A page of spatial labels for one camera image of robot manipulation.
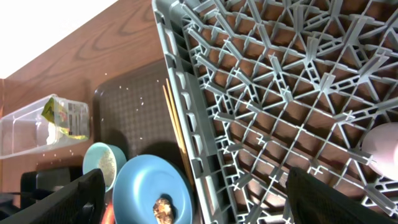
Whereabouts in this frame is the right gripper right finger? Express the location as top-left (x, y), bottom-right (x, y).
top-left (286, 167), bottom-right (394, 224)

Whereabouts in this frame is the pink cup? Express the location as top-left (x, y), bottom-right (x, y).
top-left (361, 123), bottom-right (397, 180)

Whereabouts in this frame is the yellow green snack wrapper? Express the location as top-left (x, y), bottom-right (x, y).
top-left (41, 96), bottom-right (90, 140)

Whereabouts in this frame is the orange carrot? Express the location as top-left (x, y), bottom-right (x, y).
top-left (101, 203), bottom-right (115, 224)

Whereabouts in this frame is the wooden chopstick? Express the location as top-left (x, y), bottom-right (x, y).
top-left (165, 77), bottom-right (195, 187)
top-left (162, 84), bottom-right (195, 190)

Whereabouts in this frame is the grey dishwasher rack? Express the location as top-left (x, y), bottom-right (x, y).
top-left (152, 0), bottom-right (397, 223)

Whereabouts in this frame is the brown serving tray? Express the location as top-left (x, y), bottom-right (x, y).
top-left (93, 60), bottom-right (188, 180)

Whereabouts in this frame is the black plastic tray bin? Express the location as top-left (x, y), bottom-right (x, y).
top-left (21, 166), bottom-right (82, 193)

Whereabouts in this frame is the clear plastic bin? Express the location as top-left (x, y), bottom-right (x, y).
top-left (1, 94), bottom-right (90, 159)

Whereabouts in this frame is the brown food scrap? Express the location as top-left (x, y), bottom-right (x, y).
top-left (153, 198), bottom-right (174, 224)

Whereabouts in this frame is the light blue rice bowl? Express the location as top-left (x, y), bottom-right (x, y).
top-left (82, 142), bottom-right (127, 192)

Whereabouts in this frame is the white paper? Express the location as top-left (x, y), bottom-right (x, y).
top-left (46, 123), bottom-right (58, 145)

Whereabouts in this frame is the left wooden chopstick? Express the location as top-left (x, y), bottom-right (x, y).
top-left (162, 84), bottom-right (195, 190)

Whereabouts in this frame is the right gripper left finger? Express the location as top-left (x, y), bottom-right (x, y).
top-left (1, 169), bottom-right (105, 224)

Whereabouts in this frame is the blue plate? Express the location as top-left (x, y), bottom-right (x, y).
top-left (113, 154), bottom-right (195, 224)

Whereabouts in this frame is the right wooden chopstick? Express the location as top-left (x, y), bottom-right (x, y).
top-left (165, 77), bottom-right (195, 187)

